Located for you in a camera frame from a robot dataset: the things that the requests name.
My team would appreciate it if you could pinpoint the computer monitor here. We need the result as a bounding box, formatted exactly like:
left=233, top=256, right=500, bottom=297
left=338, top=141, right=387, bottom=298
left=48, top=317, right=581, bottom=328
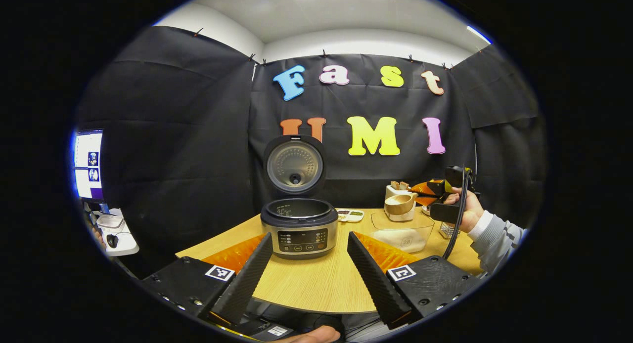
left=73, top=129, right=105, bottom=202

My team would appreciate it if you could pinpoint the black backdrop cloth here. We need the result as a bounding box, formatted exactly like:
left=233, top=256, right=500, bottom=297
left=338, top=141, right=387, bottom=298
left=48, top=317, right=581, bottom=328
left=74, top=26, right=547, bottom=277

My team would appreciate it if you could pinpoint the white toaster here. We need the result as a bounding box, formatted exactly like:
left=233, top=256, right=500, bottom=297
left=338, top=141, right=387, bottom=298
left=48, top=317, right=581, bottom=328
left=385, top=184, right=416, bottom=222

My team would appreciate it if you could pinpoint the wooden spoon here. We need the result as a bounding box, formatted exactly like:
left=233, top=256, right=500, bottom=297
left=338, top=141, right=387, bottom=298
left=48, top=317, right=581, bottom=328
left=384, top=192, right=431, bottom=216

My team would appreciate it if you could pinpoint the small ceiling light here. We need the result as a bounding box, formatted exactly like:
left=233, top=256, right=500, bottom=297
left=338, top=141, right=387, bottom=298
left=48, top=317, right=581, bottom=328
left=467, top=25, right=493, bottom=45

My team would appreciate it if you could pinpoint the black silver rice cooker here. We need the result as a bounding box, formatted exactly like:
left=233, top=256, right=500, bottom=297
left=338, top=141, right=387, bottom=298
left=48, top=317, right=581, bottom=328
left=261, top=134, right=340, bottom=261

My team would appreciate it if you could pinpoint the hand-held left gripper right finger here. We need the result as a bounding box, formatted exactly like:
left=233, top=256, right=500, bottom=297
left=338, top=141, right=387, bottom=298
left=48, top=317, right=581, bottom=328
left=347, top=231, right=483, bottom=330

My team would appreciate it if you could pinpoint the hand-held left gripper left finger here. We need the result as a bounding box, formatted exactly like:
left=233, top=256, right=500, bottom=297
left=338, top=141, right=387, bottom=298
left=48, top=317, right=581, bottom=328
left=140, top=233, right=274, bottom=329

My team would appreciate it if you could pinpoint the small white side desk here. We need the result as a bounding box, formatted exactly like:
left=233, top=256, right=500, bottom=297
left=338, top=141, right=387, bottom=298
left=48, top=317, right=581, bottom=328
left=94, top=208, right=140, bottom=257

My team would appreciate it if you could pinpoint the clear plastic rice container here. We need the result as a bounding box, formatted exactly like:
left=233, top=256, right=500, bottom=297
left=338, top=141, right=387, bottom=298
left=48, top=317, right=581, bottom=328
left=370, top=211, right=435, bottom=254

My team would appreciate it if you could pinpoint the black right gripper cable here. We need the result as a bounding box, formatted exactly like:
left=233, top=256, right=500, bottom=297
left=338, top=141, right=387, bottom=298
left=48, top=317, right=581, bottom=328
left=442, top=169, right=472, bottom=260

